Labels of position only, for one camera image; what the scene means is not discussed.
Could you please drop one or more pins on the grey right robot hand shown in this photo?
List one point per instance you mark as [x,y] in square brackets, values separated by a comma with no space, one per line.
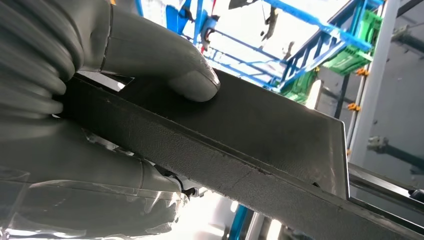
[149,49]

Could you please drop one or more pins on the green plastic crate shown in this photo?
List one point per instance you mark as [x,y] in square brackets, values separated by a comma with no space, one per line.
[301,87]
[357,49]

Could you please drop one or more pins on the orange clamp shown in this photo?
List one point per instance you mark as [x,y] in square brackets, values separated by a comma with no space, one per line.
[353,107]
[362,72]

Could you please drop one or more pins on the white pillar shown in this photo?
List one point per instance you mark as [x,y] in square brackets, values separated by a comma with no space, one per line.
[374,99]

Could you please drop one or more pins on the grey pipe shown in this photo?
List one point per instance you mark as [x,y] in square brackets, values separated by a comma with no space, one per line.
[397,154]
[410,40]

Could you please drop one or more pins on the blue metal frame rack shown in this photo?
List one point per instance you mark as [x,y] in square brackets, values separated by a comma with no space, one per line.
[331,31]

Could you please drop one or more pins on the blue metal post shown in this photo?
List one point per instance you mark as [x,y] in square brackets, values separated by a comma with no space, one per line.
[238,222]

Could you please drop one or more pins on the dark metal rail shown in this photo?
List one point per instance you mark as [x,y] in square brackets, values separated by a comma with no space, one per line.
[381,185]

